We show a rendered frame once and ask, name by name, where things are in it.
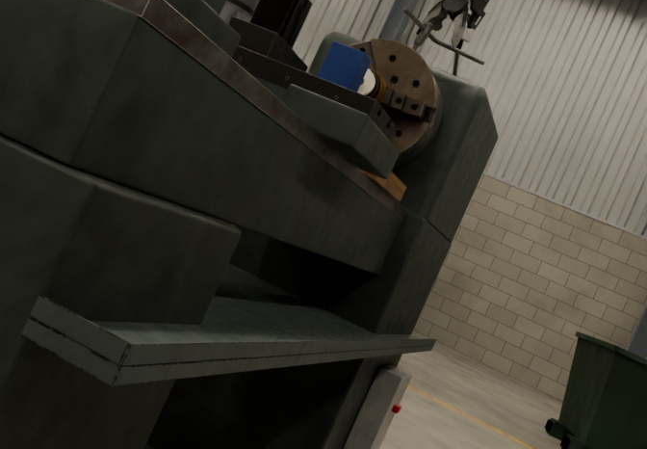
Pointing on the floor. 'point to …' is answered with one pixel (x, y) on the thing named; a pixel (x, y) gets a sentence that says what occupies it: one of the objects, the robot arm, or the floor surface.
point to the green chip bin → (603, 399)
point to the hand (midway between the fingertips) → (432, 39)
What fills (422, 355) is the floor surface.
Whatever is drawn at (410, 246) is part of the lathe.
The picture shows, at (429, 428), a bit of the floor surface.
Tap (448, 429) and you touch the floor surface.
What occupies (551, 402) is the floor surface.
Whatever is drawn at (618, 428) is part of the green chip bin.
